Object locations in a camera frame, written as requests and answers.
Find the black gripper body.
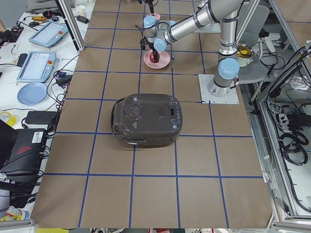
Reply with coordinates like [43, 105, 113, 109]
[140, 36, 148, 50]

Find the red apple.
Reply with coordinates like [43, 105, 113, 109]
[149, 52, 160, 63]

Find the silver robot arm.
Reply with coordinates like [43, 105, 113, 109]
[140, 0, 243, 97]

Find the pink plate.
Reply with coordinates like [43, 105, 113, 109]
[143, 50, 171, 69]

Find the pink bowl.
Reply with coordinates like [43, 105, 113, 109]
[146, 13, 160, 20]

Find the blue plate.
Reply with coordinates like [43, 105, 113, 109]
[17, 82, 47, 105]

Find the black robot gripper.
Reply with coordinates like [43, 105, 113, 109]
[138, 0, 158, 15]

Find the dark rice cooker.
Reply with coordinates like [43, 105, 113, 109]
[111, 93, 183, 146]

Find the yellow-lidded container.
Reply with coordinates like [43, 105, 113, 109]
[237, 43, 253, 67]

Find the upper teach pendant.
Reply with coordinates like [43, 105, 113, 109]
[28, 22, 69, 48]

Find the teach pendant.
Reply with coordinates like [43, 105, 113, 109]
[28, 22, 69, 48]
[16, 51, 56, 83]

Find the grey office chair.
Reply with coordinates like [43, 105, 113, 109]
[233, 4, 270, 84]

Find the lower teach pendant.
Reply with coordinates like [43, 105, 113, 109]
[16, 51, 56, 83]

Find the black phone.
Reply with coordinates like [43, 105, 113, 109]
[17, 53, 28, 67]

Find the black power adapter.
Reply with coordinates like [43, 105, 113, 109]
[25, 111, 56, 125]

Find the yellow tape roll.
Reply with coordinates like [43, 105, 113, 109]
[0, 111, 17, 127]

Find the black computer box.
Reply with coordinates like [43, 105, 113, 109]
[0, 128, 47, 174]

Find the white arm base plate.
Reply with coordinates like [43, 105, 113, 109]
[198, 74, 239, 104]

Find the aluminium frame post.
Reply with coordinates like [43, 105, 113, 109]
[55, 0, 85, 51]

